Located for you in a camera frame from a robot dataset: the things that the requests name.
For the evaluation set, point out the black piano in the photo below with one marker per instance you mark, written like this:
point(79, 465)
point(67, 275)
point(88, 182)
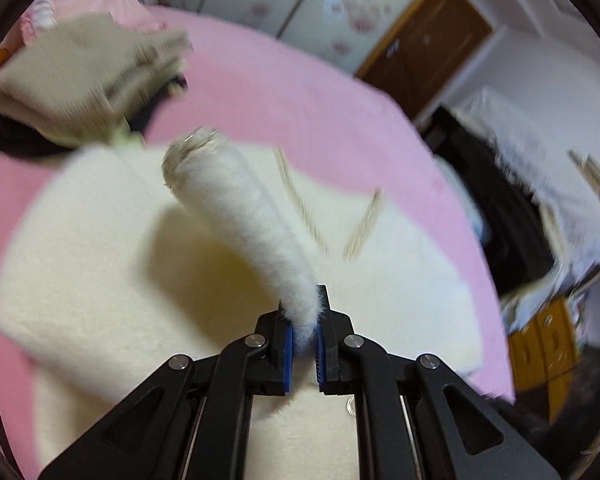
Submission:
point(517, 251)

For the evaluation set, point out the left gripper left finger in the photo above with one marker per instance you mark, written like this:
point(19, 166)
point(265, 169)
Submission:
point(190, 418)

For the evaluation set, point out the stack of books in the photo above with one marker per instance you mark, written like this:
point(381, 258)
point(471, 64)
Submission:
point(589, 167)

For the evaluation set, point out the beige folded clothes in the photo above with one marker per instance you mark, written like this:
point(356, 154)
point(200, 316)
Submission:
point(81, 80)

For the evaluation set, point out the wooden drawer cabinet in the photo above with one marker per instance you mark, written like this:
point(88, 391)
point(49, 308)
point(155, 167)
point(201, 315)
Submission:
point(543, 356)

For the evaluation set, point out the black folded garment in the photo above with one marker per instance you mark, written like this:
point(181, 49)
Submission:
point(20, 140)

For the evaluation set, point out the brown wooden door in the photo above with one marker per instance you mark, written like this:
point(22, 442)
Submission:
point(427, 48)

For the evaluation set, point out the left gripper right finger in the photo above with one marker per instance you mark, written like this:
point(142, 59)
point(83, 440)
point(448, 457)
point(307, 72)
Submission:
point(417, 419)

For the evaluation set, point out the white lace piano cover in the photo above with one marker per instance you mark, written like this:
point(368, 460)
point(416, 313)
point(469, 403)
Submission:
point(524, 150)

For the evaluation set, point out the pink bed sheet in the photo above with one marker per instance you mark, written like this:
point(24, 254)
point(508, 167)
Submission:
point(331, 126)

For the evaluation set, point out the white fluffy cardigan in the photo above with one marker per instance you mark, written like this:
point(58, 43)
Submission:
point(108, 275)

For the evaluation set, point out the pink pillow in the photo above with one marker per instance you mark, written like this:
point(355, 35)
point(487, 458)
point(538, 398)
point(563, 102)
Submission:
point(45, 14)

